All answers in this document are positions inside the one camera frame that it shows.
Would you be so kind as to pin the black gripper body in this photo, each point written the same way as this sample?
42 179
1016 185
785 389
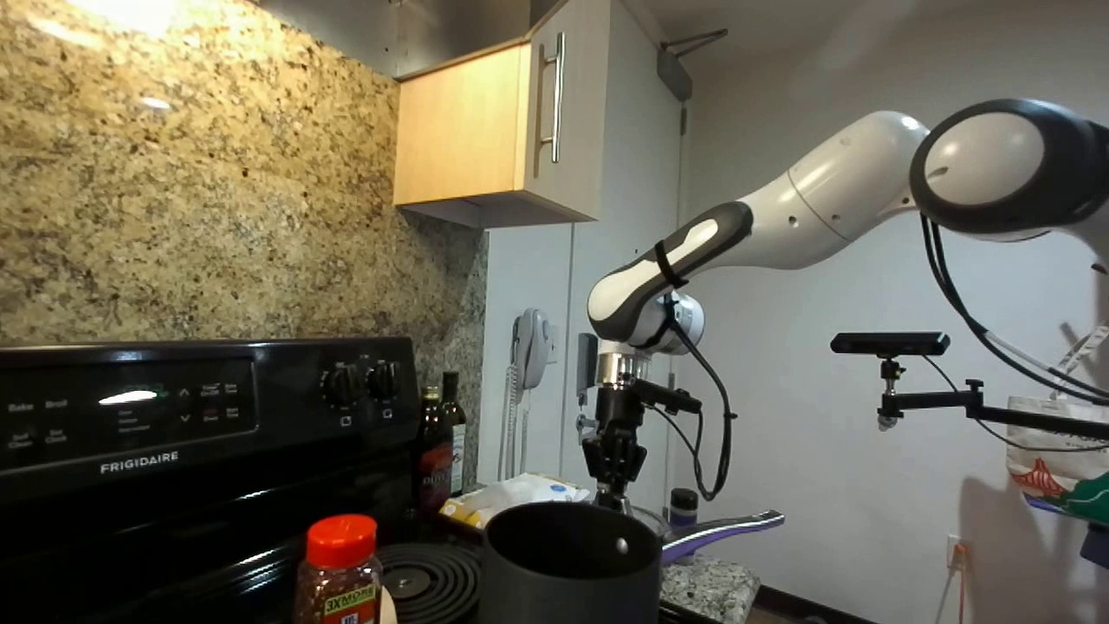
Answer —
613 434

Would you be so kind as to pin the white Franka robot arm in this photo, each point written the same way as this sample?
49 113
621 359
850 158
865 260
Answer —
833 195

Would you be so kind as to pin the spice jar with black lid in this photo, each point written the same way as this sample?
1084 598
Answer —
685 505

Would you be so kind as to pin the white plastic bag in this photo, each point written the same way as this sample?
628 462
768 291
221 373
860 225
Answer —
508 498

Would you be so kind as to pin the dark bottle with white label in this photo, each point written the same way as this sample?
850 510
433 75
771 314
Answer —
457 434

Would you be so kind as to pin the dark bottle with orange label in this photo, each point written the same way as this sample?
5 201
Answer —
434 462

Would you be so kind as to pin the white door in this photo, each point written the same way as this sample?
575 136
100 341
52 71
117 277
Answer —
542 277

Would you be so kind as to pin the spice jar with red lid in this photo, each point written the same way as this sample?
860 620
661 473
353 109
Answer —
338 573

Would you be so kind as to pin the grey door closer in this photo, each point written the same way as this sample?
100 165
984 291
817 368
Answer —
677 71

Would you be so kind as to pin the black electric stove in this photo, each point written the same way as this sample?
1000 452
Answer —
174 462

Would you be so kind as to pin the steel range hood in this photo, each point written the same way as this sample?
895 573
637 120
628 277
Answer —
392 36

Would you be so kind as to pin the green cloth item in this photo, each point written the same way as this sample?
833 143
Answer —
1091 505

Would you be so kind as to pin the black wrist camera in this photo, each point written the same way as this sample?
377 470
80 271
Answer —
669 401

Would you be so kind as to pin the white wall phone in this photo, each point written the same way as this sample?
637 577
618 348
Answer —
530 351

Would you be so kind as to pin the black stereo camera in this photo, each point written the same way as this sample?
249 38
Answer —
890 344

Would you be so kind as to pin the light wood wall cabinet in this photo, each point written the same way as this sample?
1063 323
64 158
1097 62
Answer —
486 140

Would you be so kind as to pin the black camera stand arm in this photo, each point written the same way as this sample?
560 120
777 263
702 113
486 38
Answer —
984 406

